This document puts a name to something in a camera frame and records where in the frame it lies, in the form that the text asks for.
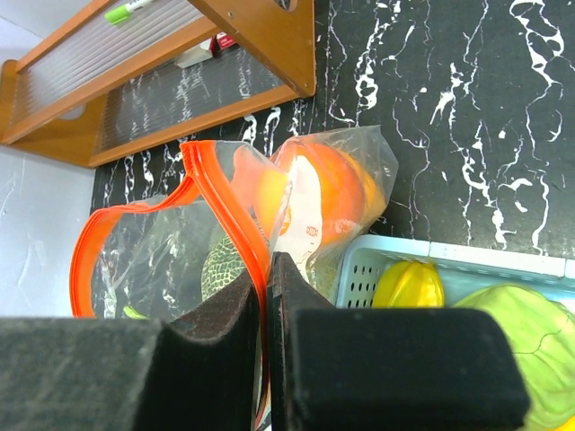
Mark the yellow starfruit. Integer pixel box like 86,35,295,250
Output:
372,261,446,308

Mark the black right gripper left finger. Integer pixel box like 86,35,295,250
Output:
1,275,259,430

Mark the green cabbage upper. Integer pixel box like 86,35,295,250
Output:
456,284,574,430

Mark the orange yellow bell pepper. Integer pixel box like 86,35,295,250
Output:
253,169,292,239

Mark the green capped marker pen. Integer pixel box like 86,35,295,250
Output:
104,0,155,25

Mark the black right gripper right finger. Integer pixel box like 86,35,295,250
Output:
268,252,530,430

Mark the netted green melon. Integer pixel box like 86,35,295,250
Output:
200,235,245,301

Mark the wooden shelf rack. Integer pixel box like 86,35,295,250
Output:
1,1,316,167

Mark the small red white object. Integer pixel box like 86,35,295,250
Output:
174,32,237,68

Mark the light blue plastic basket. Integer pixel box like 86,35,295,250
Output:
336,234,574,312

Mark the clear orange-zip bag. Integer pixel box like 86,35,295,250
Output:
69,126,399,430

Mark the orange fruit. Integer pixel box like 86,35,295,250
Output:
271,136,385,247

